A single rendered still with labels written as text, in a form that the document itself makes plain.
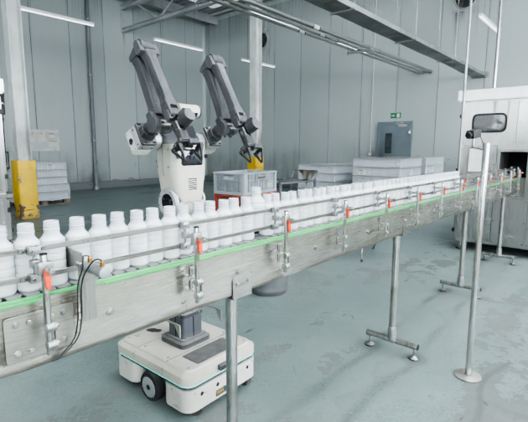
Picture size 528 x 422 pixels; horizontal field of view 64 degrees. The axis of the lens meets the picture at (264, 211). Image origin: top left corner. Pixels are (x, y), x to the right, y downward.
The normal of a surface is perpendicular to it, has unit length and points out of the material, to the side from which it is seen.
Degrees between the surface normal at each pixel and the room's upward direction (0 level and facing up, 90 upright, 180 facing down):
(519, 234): 90
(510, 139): 90
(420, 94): 90
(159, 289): 90
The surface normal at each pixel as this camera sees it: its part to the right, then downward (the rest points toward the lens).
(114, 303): 0.76, 0.10
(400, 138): -0.65, 0.11
